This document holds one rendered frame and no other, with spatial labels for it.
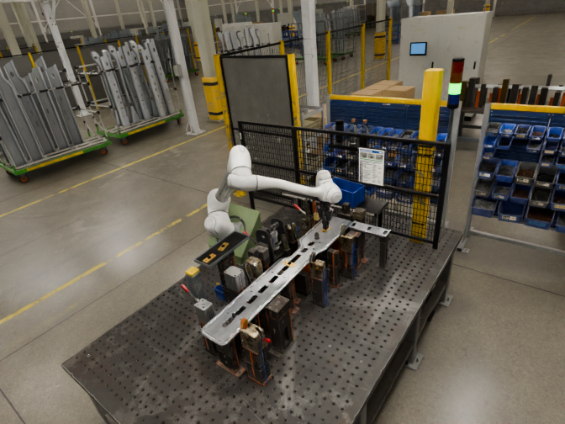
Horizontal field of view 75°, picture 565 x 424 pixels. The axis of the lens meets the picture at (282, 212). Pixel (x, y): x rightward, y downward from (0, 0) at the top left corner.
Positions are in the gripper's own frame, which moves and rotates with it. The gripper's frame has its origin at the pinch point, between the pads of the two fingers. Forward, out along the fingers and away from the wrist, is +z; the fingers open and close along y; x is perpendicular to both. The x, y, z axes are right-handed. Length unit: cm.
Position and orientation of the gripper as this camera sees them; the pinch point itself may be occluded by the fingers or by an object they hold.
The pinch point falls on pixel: (325, 224)
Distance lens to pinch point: 269.1
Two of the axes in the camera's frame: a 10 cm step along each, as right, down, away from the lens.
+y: 8.1, 2.1, -5.5
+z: 1.0, 8.7, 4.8
